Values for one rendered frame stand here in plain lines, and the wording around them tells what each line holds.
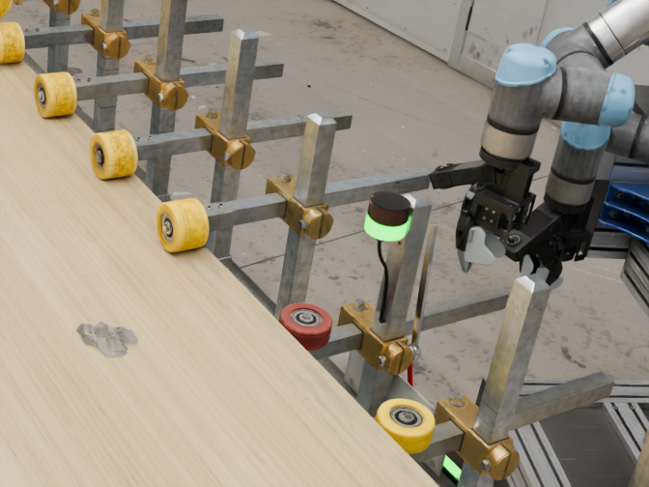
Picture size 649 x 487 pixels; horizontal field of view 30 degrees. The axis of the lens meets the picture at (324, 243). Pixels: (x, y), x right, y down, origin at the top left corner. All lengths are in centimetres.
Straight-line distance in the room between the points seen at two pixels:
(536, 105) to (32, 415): 79
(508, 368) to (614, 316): 219
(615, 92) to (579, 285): 223
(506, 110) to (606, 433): 139
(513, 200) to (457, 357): 170
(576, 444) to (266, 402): 136
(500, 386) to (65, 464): 58
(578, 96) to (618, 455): 135
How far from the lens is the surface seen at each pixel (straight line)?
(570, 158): 199
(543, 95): 170
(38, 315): 176
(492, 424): 170
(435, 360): 339
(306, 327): 179
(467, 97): 511
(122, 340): 172
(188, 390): 164
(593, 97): 172
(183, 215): 189
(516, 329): 162
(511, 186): 175
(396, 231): 172
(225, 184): 219
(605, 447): 290
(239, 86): 211
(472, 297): 203
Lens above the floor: 191
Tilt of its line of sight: 30 degrees down
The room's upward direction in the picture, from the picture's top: 10 degrees clockwise
